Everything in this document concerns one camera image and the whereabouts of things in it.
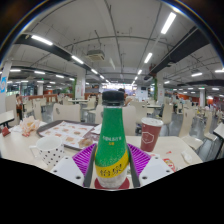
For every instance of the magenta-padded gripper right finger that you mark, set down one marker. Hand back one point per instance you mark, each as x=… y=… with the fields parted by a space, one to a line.
x=155 y=168

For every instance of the white napkin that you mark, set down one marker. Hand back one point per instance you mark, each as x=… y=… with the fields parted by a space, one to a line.
x=96 y=129

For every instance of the beige canteen chairs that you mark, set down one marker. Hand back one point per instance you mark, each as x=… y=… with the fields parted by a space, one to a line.
x=66 y=113

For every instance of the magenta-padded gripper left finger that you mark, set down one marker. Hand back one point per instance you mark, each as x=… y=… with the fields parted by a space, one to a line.
x=68 y=168

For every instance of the ceiling strip lights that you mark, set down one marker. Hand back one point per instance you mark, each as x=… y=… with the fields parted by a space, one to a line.
x=168 y=23

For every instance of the white polka-dot mug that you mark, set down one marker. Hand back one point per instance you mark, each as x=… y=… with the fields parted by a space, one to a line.
x=50 y=150

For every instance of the brown food tray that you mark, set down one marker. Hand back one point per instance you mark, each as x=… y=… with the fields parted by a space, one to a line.
x=65 y=131

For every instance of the ceiling air conditioner unit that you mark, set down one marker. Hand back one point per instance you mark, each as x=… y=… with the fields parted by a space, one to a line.
x=95 y=55

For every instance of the crumpled orange food wrapper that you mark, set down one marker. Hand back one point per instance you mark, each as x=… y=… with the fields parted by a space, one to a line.
x=29 y=126

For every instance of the small red packet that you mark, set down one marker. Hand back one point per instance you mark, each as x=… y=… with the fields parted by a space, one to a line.
x=6 y=131

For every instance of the person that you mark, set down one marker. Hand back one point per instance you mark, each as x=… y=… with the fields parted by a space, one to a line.
x=127 y=99

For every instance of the red sauce sachet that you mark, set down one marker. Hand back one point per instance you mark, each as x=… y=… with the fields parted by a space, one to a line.
x=169 y=165

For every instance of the green drink bottle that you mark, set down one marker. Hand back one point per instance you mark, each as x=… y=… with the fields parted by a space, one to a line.
x=111 y=140

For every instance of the red paper cup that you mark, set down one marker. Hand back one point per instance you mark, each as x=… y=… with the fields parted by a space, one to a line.
x=150 y=135

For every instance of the beige table, black leg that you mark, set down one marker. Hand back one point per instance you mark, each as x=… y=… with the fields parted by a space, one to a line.
x=6 y=116
x=220 y=130

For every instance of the crumpled white tissue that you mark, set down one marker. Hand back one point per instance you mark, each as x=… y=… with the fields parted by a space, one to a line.
x=186 y=157

